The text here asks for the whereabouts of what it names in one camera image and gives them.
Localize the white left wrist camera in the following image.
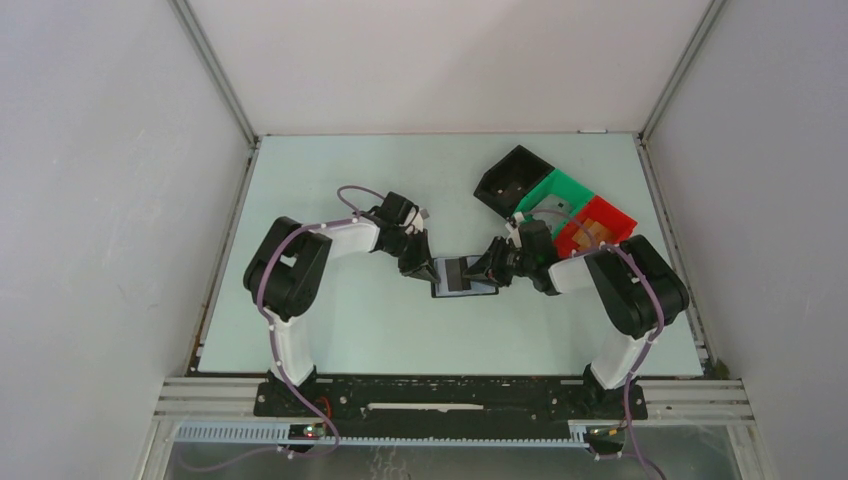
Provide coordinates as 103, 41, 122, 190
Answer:
404, 205, 429, 234

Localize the white card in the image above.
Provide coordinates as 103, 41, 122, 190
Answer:
533, 194, 572, 216

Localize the aluminium frame rail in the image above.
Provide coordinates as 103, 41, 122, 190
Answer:
154, 374, 754, 447

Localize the red plastic bin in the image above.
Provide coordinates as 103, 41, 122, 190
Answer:
554, 195, 638, 258

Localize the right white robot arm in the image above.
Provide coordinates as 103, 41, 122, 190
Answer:
463, 219, 690, 418

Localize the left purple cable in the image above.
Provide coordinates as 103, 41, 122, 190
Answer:
254, 185, 389, 460

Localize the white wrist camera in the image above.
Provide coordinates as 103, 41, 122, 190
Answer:
506, 212, 525, 249
404, 205, 429, 234

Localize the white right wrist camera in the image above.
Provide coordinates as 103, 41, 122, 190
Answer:
506, 212, 525, 249

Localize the black credit card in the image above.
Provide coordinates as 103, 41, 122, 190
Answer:
444, 257, 471, 293

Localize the black card holder wallet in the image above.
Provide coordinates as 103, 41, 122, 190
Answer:
431, 256, 499, 299

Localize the orange card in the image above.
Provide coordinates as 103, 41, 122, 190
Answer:
572, 220, 611, 251

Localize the green plastic bin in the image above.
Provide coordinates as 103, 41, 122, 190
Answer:
506, 167, 594, 236

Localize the black plastic bin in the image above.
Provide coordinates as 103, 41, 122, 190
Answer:
473, 145, 555, 218

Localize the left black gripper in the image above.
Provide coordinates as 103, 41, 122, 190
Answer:
382, 229, 439, 285

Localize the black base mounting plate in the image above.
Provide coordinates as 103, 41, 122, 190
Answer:
253, 374, 648, 441

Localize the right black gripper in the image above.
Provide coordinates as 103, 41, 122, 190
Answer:
463, 235, 536, 287

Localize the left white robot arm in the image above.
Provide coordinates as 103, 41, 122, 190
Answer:
243, 185, 440, 417

